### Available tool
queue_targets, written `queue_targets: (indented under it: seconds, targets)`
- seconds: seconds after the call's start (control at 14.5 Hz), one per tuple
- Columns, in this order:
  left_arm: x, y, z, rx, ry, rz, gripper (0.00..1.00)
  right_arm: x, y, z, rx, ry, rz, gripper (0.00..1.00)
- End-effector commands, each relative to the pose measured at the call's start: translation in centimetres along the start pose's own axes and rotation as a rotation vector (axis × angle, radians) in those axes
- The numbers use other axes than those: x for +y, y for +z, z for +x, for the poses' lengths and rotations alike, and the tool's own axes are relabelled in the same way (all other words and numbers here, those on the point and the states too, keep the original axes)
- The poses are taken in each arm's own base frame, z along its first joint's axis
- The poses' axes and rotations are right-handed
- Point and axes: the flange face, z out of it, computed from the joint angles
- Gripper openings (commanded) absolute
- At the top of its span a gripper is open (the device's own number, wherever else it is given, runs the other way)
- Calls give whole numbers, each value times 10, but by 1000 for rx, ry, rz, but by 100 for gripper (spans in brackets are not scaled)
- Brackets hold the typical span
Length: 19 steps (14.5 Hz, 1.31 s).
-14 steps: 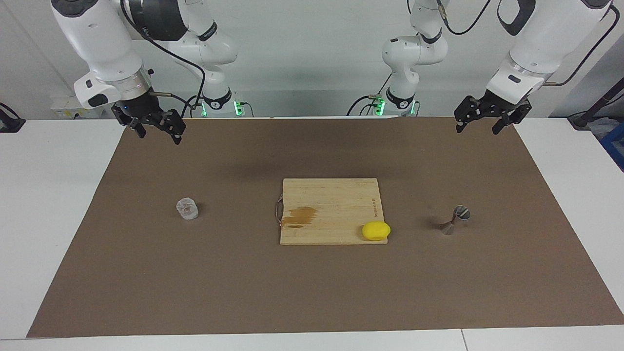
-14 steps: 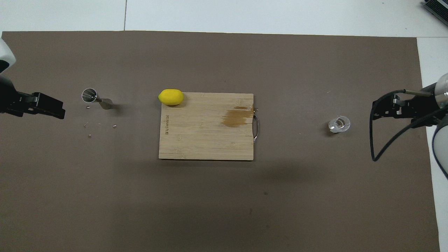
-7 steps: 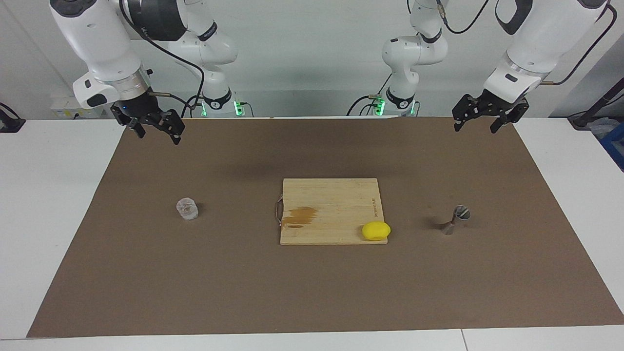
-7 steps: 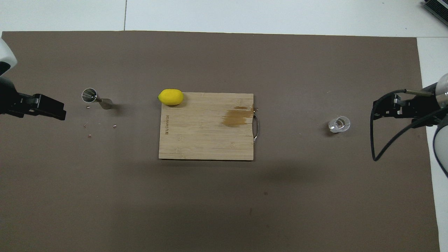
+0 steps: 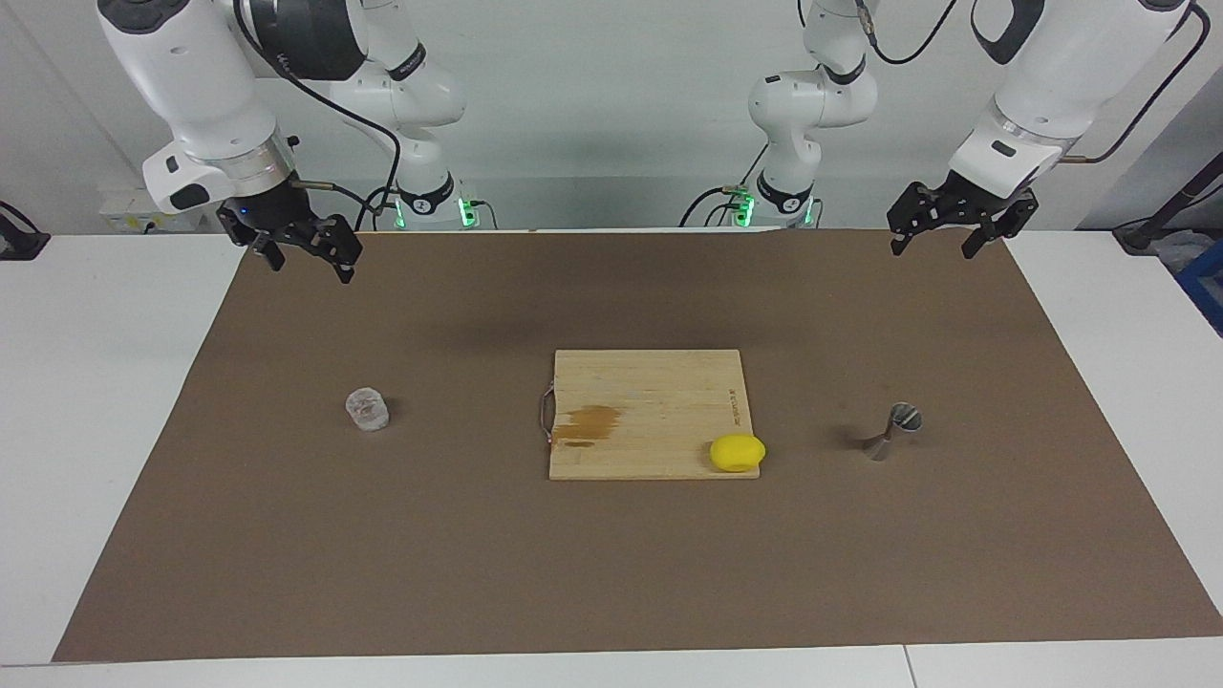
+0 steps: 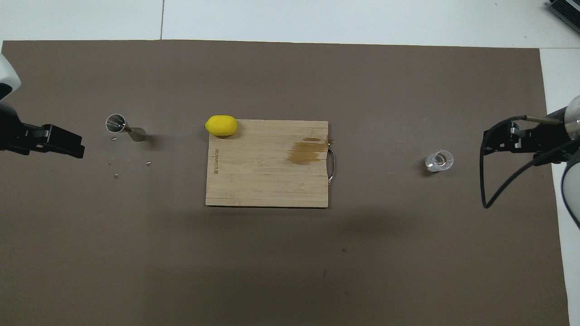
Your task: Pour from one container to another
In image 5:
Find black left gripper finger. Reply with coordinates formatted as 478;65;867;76
887;182;947;257
960;189;1041;261

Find clear glass cup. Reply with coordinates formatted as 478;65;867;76
345;387;390;433

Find steel jigger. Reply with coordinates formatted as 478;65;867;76
863;402;923;462

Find black stand leg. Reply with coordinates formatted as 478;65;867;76
1113;153;1223;254

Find black clamp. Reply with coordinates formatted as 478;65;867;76
0;201;51;261

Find yellow lemon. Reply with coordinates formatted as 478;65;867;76
709;434;767;474

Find brown table mat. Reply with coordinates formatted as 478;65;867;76
53;229;1223;662

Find wooden cutting board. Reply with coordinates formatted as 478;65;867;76
540;349;762;482

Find black right base cables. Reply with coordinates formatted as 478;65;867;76
355;186;402;232

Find black base cables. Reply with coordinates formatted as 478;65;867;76
355;186;402;232
680;143;770;228

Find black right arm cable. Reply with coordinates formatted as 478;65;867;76
232;0;402;235

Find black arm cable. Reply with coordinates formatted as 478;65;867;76
855;0;1200;165
232;0;402;235

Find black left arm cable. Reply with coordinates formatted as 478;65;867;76
855;0;1200;165

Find black left base cables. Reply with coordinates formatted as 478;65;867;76
680;143;770;228

